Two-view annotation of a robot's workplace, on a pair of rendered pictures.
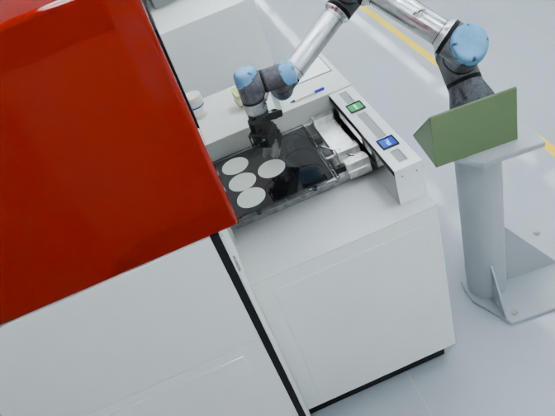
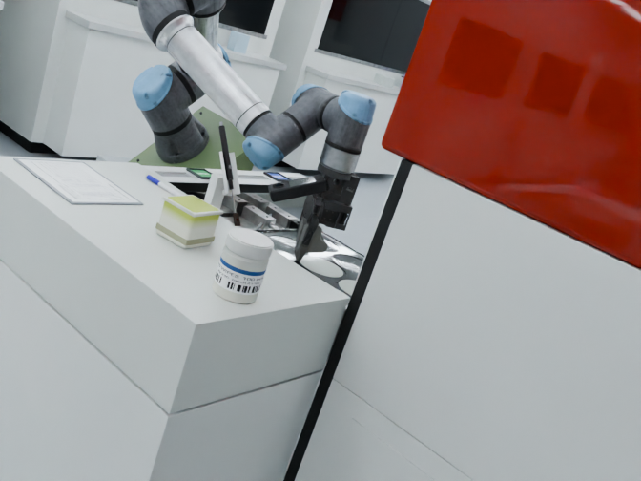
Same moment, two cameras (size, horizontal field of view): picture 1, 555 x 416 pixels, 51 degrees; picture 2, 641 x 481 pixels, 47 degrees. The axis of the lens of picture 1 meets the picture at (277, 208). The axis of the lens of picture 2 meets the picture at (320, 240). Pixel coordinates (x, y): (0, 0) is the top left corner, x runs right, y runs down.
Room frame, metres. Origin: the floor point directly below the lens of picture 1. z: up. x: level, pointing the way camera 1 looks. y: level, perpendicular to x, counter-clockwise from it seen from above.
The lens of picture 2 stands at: (2.82, 0.88, 1.41)
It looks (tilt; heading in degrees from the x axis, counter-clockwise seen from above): 17 degrees down; 219
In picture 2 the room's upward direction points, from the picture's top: 19 degrees clockwise
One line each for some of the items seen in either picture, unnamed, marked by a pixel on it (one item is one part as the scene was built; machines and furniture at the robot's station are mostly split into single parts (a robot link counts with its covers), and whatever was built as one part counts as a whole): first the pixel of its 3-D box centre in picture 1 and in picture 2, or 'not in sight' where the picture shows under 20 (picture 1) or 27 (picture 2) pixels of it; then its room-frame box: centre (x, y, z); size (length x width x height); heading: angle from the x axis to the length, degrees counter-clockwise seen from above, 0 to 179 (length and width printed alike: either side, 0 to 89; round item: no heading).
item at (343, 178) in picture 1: (302, 195); not in sight; (1.55, -0.09, 0.84); 0.50 x 0.02 x 0.03; 94
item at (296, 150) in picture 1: (271, 170); (322, 267); (1.66, -0.03, 0.90); 0.34 x 0.34 x 0.01; 4
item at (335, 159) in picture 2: (256, 106); (339, 157); (1.70, -0.05, 1.13); 0.08 x 0.08 x 0.05
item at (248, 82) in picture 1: (249, 85); (350, 120); (1.70, -0.05, 1.21); 0.09 x 0.08 x 0.11; 85
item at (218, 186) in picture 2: (269, 96); (223, 187); (1.92, -0.12, 1.03); 0.06 x 0.04 x 0.13; 94
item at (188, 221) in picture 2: (244, 95); (188, 221); (2.05, -0.03, 1.00); 0.07 x 0.07 x 0.07; 11
